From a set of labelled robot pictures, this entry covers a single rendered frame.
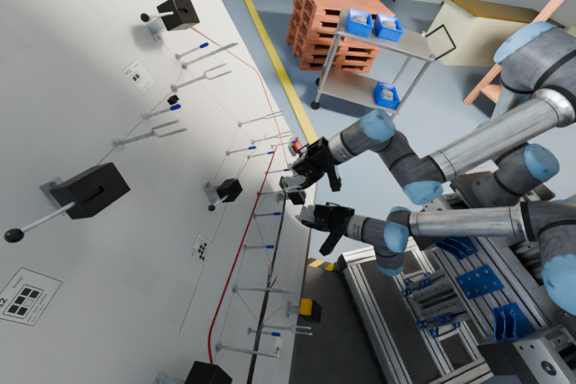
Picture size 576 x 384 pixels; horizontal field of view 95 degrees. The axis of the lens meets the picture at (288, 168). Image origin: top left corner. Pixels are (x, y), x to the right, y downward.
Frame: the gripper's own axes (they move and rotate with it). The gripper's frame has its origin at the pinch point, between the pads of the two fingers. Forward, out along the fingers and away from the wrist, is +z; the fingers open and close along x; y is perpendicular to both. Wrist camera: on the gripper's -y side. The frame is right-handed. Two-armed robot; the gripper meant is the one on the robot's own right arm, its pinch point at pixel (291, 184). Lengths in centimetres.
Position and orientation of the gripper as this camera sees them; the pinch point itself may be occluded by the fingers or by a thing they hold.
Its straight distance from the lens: 83.2
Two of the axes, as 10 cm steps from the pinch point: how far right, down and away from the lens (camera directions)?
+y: -7.3, -5.8, -3.7
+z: -6.6, 4.3, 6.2
